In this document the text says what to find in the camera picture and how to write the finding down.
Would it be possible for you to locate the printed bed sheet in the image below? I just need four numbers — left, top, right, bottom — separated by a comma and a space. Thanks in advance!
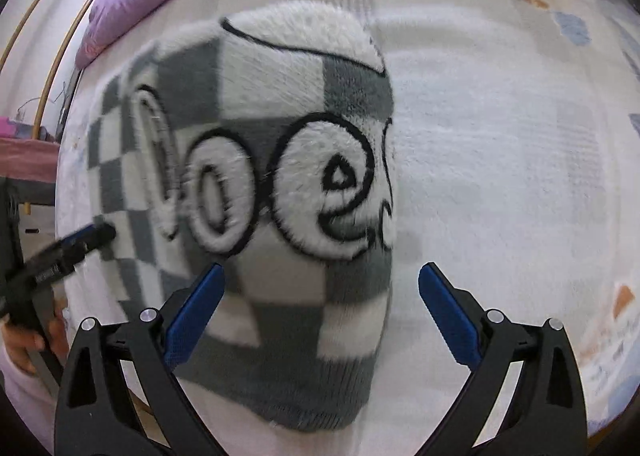
55, 0, 640, 456

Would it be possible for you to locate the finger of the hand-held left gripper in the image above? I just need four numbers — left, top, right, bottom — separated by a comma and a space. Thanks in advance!
56, 223, 117, 268

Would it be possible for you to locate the person's left hand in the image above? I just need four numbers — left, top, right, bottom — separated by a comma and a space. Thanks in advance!
2, 305, 69, 377

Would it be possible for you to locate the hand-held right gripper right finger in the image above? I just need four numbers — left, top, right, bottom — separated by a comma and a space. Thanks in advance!
417, 262, 588, 456

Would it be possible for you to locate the wooden wall rail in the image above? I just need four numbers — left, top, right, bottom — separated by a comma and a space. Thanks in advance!
35, 0, 127, 138
0, 0, 97, 67

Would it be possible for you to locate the person's left forearm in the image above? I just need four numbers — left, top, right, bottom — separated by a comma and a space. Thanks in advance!
0, 343, 58, 456

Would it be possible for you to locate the grey white checkered cardigan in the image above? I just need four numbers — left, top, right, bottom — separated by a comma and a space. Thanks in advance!
86, 1, 396, 433

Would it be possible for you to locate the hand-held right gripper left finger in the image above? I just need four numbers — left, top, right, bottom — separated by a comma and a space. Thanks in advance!
54, 262, 226, 456

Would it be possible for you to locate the pink cloth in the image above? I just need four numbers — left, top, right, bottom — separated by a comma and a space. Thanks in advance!
0, 118, 61, 182

